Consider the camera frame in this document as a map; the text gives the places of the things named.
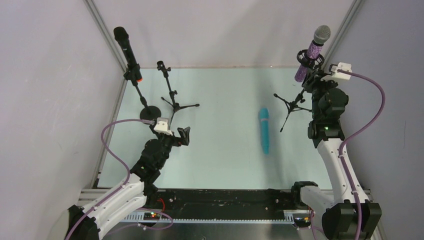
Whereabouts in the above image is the shock mount tripod stand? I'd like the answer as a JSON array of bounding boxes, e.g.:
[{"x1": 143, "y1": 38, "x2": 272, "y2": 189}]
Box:
[{"x1": 273, "y1": 49, "x2": 325, "y2": 133}]

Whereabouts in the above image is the black round base stand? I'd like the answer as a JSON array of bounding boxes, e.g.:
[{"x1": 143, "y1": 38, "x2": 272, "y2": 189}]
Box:
[{"x1": 123, "y1": 64, "x2": 162, "y2": 121}]

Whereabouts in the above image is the purple glitter microphone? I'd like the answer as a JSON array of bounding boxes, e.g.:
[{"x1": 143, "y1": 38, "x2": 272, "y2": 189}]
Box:
[{"x1": 294, "y1": 25, "x2": 331, "y2": 83}]

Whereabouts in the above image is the blue microphone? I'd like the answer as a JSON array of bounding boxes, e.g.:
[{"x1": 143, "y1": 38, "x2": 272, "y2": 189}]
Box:
[{"x1": 259, "y1": 107, "x2": 270, "y2": 155}]

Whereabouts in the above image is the tall black tripod stand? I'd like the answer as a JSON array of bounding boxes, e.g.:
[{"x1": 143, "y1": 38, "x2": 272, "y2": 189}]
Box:
[{"x1": 156, "y1": 60, "x2": 200, "y2": 121}]

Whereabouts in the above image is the black microphone orange end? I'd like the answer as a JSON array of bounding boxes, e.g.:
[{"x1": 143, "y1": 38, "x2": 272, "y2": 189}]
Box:
[{"x1": 113, "y1": 26, "x2": 143, "y2": 86}]

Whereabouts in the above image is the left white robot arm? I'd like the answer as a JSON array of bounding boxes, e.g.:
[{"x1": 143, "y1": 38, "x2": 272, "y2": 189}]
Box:
[{"x1": 64, "y1": 126, "x2": 191, "y2": 240}]

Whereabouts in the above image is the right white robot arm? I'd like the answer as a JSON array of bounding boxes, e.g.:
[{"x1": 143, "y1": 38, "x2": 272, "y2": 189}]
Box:
[{"x1": 293, "y1": 69, "x2": 382, "y2": 240}]

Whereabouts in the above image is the left circuit board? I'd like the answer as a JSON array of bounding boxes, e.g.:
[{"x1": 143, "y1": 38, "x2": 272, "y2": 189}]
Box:
[{"x1": 143, "y1": 211, "x2": 162, "y2": 221}]

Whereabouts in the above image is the circuit board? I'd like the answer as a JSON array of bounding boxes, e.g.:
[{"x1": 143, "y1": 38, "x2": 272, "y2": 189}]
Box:
[
  {"x1": 143, "y1": 211, "x2": 162, "y2": 221},
  {"x1": 292, "y1": 217, "x2": 311, "y2": 229}
]

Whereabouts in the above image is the right circuit board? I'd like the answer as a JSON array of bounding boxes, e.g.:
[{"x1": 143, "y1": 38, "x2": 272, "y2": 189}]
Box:
[{"x1": 292, "y1": 217, "x2": 311, "y2": 229}]

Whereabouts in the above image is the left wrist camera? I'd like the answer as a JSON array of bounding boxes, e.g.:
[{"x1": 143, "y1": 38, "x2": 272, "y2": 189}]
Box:
[{"x1": 153, "y1": 117, "x2": 174, "y2": 136}]

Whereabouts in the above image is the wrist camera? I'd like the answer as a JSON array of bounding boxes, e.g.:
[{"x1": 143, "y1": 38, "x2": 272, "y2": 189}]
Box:
[
  {"x1": 329, "y1": 62, "x2": 352, "y2": 82},
  {"x1": 153, "y1": 117, "x2": 174, "y2": 136}
]

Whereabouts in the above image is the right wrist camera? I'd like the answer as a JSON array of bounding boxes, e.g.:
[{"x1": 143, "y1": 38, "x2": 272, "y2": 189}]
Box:
[{"x1": 329, "y1": 62, "x2": 352, "y2": 82}]

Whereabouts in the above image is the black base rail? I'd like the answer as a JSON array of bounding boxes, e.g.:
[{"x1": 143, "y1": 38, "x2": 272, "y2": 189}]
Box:
[{"x1": 144, "y1": 188, "x2": 308, "y2": 221}]

